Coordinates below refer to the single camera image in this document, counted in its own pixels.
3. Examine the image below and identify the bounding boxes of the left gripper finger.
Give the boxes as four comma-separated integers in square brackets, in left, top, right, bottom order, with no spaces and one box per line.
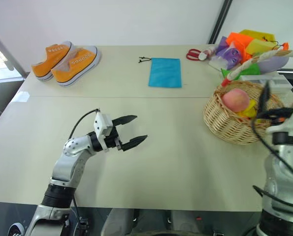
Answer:
[111,115,138,127]
[120,134,149,152]

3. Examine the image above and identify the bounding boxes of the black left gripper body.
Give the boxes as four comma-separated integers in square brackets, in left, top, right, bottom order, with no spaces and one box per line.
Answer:
[103,125,127,152]

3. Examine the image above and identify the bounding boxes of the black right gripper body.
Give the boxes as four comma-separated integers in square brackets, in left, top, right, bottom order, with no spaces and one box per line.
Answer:
[271,107,293,121]

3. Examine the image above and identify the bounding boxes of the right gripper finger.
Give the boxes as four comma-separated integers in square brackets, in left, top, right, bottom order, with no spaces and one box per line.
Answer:
[255,111,273,121]
[258,80,272,113]

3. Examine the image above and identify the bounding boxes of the yellow fruit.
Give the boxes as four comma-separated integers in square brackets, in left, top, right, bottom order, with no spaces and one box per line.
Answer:
[235,99,259,120]

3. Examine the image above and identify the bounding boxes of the pink peach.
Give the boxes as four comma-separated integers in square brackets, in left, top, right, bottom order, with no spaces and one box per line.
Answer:
[222,88,250,113]

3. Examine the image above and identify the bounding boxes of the green fabric bag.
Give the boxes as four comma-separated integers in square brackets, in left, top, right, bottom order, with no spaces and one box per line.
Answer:
[221,62,261,81]

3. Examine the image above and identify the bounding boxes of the lavender fabric bag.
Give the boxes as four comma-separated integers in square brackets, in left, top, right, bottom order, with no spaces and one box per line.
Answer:
[255,50,290,74]

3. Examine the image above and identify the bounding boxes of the yellow-green fabric bag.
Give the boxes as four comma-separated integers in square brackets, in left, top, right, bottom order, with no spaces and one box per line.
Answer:
[245,38,276,56]

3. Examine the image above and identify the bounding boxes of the orange fabric bag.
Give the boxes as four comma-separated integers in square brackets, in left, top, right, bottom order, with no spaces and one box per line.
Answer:
[226,31,255,62]

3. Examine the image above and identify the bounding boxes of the yellow fabric bag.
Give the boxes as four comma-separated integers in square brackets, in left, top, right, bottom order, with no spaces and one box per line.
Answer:
[239,29,276,41]

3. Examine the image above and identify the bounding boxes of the orange canvas sneaker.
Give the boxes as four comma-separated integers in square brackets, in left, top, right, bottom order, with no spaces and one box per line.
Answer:
[50,45,101,88]
[31,41,74,82]

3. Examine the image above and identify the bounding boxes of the white cylindrical tube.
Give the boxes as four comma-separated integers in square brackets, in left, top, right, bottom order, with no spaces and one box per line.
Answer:
[198,46,217,61]

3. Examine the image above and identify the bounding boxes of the red scissors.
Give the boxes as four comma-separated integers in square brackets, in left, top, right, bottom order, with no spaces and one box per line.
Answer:
[186,48,203,61]

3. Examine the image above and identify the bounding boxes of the black and white round disc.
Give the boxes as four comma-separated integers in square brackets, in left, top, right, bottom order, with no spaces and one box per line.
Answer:
[7,222,26,236]

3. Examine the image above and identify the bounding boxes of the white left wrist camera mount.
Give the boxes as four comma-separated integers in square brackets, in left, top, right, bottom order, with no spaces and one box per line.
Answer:
[93,112,113,151]

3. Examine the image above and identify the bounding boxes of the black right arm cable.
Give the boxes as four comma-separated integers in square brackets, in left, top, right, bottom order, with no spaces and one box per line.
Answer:
[250,118,293,215]

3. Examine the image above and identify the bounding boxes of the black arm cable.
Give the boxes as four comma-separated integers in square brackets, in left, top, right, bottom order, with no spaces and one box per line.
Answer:
[68,108,101,141]
[250,118,293,215]

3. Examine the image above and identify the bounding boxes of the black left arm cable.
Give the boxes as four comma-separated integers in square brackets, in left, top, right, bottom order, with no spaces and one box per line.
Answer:
[68,108,101,141]

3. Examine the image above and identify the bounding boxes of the wicker basket with rope handle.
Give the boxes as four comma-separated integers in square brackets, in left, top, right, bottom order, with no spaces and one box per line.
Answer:
[203,48,293,146]

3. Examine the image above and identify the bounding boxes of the blue drawstring pouch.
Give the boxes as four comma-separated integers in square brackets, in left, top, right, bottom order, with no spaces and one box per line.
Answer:
[138,56,182,88]

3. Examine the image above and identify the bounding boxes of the black wall post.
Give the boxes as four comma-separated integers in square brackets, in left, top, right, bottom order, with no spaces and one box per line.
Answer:
[207,0,233,45]

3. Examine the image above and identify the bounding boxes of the grey window frame post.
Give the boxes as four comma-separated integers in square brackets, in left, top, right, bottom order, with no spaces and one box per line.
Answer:
[0,25,28,80]

